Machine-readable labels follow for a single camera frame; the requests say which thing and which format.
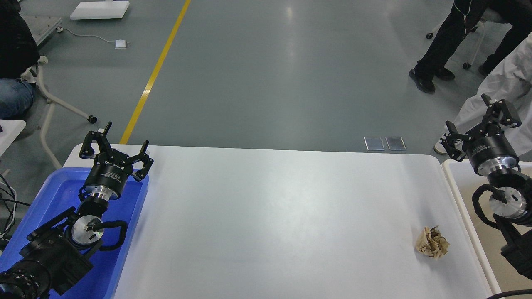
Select left metal floor plate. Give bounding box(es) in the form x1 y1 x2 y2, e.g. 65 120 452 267
364 137 384 151

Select white plastic bin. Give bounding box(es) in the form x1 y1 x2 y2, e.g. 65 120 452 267
441 159 532 293

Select grey metal platform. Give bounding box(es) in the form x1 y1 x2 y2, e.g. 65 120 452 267
21 15 62 46

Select black cables at left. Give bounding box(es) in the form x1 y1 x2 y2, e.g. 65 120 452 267
0 174 31 240

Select person in black trousers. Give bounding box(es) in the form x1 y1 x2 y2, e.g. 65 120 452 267
409 0 532 93

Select white side table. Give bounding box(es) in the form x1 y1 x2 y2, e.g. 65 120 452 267
0 120 26 156

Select white floor cable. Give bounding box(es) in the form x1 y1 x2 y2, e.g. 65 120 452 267
57 27 117 44

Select white foam board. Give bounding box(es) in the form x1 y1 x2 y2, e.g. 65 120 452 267
69 0 130 20

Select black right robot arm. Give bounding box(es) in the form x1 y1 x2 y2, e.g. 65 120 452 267
441 94 532 279

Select small white floor box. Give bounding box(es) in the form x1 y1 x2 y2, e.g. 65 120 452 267
115 39 128 49

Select person in white suit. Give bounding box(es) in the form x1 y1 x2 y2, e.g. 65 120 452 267
453 34 532 156

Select blue plastic bin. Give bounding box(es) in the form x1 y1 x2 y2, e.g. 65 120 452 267
0 167 149 299

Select white rolling chair left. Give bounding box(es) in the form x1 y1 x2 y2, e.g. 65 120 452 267
29 56 98 169

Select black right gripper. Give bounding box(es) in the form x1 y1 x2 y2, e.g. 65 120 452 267
441 93 522 176

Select right metal floor plate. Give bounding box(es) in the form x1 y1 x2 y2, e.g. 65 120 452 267
385 136 407 151

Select metal floor plate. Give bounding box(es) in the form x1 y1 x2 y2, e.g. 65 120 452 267
364 137 384 151
385 136 407 151

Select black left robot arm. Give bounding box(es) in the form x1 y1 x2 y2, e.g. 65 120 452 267
1 122 154 299

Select seated person in jeans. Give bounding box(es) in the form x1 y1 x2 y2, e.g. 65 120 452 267
0 0 40 120

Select brown paper ball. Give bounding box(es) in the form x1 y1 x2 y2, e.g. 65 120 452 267
414 226 450 260

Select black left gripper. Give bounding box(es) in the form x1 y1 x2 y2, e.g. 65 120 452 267
79 122 154 199

